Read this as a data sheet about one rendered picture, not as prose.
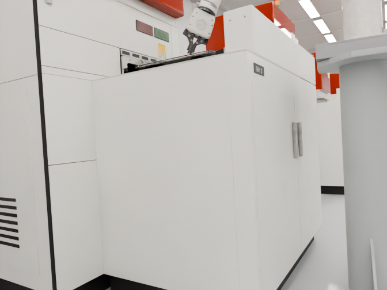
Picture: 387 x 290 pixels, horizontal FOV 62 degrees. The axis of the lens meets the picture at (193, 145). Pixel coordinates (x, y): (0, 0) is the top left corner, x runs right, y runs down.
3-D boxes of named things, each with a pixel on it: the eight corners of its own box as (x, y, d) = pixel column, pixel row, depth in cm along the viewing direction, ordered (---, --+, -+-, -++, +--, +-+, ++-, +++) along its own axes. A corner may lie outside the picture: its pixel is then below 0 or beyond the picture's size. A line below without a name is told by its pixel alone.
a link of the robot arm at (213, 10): (199, -4, 124) (196, 3, 124) (220, 7, 126) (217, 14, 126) (194, 6, 132) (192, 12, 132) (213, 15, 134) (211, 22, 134)
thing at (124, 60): (121, 78, 135) (119, 56, 135) (179, 88, 173) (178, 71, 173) (124, 77, 135) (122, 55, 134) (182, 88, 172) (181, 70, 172)
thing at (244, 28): (224, 58, 98) (222, 12, 98) (278, 79, 145) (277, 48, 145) (254, 52, 93) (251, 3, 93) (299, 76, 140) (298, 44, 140)
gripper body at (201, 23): (196, 1, 124) (185, 27, 123) (219, 13, 126) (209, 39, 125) (192, 9, 132) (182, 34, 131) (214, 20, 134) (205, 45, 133)
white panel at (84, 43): (37, 73, 106) (29, -50, 104) (177, 94, 175) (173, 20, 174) (43, 72, 104) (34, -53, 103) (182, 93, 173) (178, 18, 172)
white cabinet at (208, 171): (104, 295, 123) (90, 81, 121) (219, 227, 205) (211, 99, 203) (266, 343, 90) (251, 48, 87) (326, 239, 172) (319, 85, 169)
